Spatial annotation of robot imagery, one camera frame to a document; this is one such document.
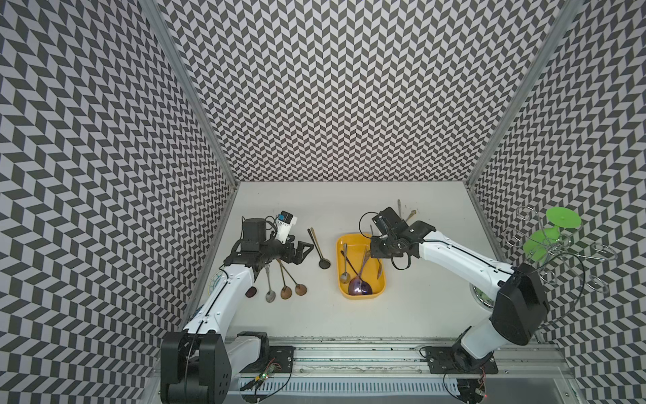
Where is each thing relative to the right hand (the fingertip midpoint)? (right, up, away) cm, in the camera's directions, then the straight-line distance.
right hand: (376, 253), depth 84 cm
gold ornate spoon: (+20, +13, +24) cm, 34 cm away
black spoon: (-18, -6, +10) cm, 22 cm away
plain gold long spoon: (-21, 0, +15) cm, 26 cm away
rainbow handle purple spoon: (+1, -5, -3) cm, 6 cm away
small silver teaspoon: (-36, -15, +1) cm, 39 cm away
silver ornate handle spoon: (+15, +18, +28) cm, 36 cm away
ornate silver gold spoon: (-10, -10, +5) cm, 15 cm away
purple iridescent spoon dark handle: (-6, -12, +3) cm, 14 cm away
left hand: (-25, +3, -2) cm, 25 cm away
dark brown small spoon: (-43, -14, +1) cm, 45 cm away
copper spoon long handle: (-26, -13, +3) cm, 29 cm away
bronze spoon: (-31, -14, +3) cm, 34 cm away
